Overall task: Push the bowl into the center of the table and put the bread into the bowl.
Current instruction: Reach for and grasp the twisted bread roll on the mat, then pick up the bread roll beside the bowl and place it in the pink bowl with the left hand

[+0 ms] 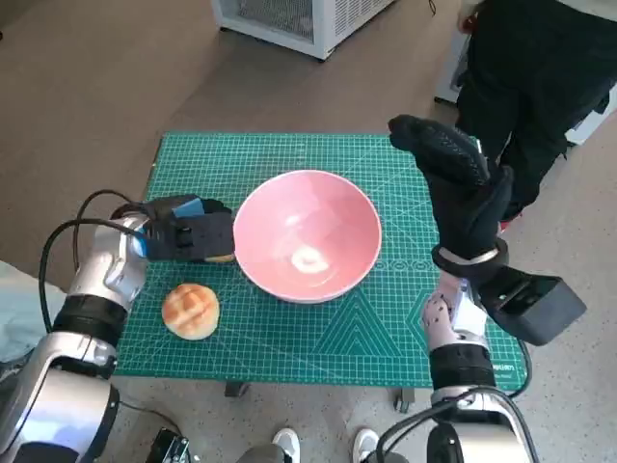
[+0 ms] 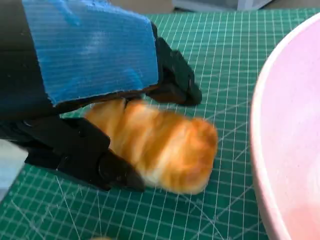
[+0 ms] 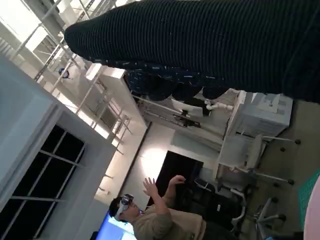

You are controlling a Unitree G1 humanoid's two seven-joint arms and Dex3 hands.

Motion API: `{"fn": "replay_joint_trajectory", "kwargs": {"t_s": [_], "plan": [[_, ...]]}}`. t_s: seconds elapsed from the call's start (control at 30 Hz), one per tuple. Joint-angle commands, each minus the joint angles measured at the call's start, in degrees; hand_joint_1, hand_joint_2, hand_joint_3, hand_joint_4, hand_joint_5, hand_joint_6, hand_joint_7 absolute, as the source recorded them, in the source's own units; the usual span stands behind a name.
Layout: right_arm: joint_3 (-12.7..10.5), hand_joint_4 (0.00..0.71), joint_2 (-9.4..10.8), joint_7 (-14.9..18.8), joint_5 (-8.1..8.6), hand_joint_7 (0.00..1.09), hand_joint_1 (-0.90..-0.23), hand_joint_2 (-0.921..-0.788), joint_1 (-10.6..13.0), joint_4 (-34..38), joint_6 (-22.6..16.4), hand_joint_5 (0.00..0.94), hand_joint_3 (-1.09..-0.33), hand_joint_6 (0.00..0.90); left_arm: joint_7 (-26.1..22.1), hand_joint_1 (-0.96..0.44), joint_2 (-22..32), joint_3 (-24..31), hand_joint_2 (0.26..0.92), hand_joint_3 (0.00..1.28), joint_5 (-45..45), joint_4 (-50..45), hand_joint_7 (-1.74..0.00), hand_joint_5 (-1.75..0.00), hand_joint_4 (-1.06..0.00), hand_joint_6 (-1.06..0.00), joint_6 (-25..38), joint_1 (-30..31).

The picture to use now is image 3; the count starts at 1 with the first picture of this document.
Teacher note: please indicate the metal shelf rack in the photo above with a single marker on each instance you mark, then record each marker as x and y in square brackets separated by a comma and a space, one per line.
[82, 95]

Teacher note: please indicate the black office chair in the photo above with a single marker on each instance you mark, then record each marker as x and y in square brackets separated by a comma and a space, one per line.
[207, 200]

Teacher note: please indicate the white office chair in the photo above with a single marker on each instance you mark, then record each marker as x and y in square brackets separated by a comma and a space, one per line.
[256, 150]

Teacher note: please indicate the white headset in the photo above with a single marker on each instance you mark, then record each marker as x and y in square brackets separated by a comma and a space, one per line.
[126, 202]

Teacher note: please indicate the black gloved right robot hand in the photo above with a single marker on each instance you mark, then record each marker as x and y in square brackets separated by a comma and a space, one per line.
[200, 37]

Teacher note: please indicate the dark paned window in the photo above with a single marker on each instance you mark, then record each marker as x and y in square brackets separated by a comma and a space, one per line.
[37, 180]

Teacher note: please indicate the person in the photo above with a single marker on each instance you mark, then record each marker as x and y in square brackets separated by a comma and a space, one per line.
[160, 222]

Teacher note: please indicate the pink bowl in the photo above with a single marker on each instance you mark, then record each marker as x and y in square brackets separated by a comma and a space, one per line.
[313, 217]

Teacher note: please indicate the black cabinet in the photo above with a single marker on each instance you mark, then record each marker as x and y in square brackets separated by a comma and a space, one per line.
[180, 167]

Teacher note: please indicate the white vented cabinet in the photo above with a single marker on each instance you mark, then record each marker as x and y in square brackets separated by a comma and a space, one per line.
[262, 117]

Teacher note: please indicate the green cutting mat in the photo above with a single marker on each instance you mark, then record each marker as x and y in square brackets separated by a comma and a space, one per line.
[308, 192]

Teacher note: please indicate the white computer monitor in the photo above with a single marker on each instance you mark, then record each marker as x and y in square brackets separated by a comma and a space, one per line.
[187, 107]

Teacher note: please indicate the blue lit computer screen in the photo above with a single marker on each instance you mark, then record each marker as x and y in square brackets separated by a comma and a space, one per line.
[112, 230]

